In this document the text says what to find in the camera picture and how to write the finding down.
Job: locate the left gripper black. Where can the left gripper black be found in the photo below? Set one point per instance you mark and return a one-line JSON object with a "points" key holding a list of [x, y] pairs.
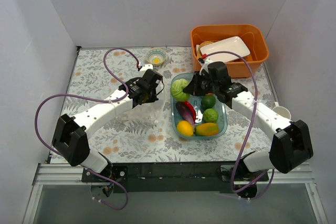
{"points": [[146, 98]]}

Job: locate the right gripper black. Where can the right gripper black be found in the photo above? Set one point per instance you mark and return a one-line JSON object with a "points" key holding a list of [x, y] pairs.
{"points": [[196, 86]]}

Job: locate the green cabbage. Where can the green cabbage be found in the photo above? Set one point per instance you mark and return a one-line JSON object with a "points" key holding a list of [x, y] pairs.
{"points": [[177, 90]]}

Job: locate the clear zip top bag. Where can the clear zip top bag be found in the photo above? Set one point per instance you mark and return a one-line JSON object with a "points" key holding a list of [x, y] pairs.
{"points": [[148, 112]]}

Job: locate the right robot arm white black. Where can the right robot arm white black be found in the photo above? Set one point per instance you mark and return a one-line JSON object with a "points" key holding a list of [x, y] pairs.
{"points": [[290, 141]]}

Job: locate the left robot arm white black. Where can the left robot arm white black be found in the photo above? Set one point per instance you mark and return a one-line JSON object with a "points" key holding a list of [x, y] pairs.
{"points": [[72, 134]]}

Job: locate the dark green lime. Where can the dark green lime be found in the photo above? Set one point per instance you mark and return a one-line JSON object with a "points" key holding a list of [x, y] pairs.
{"points": [[208, 102]]}

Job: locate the red chili pepper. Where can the red chili pepper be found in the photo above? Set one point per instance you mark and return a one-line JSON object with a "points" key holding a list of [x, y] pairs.
{"points": [[192, 110]]}

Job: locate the purple eggplant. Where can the purple eggplant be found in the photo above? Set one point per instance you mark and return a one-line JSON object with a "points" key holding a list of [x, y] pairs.
{"points": [[184, 112]]}

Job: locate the clear blue plastic tray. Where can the clear blue plastic tray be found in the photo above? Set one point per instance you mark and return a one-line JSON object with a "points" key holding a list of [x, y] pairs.
{"points": [[196, 103]]}

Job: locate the light green bumpy fruit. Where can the light green bumpy fruit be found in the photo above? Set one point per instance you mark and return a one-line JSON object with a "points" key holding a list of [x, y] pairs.
{"points": [[210, 115]]}

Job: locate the small patterned bowl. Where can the small patterned bowl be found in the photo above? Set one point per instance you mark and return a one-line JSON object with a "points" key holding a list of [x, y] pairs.
{"points": [[156, 56]]}

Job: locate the yellow lemon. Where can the yellow lemon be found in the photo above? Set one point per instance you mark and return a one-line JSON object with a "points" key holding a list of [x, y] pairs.
{"points": [[185, 128]]}

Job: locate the orange green mango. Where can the orange green mango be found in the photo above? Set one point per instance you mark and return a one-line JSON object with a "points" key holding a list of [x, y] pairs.
{"points": [[207, 129]]}

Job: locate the white rectangular plate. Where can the white rectangular plate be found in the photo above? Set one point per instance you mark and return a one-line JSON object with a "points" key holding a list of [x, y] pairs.
{"points": [[233, 44]]}

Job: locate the white cup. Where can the white cup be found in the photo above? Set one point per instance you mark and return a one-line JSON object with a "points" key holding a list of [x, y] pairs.
{"points": [[280, 112]]}

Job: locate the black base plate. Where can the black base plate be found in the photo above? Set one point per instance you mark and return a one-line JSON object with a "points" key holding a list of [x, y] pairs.
{"points": [[172, 176]]}

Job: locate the aluminium frame rail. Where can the aluminium frame rail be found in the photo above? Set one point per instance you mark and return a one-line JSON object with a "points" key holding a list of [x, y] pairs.
{"points": [[63, 174]]}

